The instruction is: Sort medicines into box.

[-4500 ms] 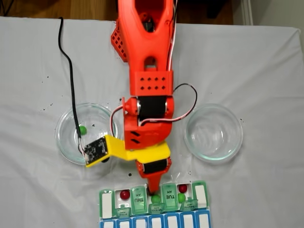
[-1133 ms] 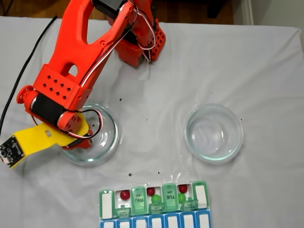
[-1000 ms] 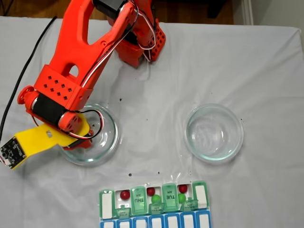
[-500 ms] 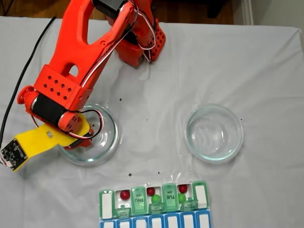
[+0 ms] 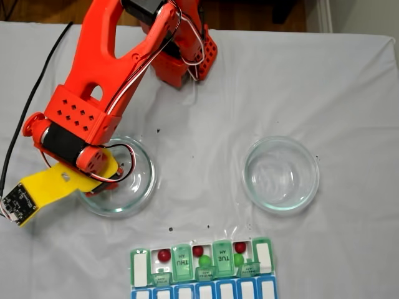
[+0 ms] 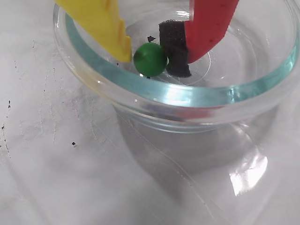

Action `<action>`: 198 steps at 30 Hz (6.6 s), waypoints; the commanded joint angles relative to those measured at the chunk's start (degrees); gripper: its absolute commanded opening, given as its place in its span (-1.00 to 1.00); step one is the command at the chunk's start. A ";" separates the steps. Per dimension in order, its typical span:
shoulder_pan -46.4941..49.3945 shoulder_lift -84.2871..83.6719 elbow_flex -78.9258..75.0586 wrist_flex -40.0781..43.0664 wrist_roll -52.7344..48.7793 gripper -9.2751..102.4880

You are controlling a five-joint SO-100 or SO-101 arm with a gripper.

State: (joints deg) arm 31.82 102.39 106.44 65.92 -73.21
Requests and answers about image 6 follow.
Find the green ball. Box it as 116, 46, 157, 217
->
133, 42, 168, 77

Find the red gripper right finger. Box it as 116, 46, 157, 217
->
158, 0, 240, 78

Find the white tablecloth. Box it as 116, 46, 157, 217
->
0, 0, 300, 225

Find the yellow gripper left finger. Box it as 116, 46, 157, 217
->
54, 0, 132, 63

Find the glass bowl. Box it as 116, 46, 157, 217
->
52, 0, 300, 211

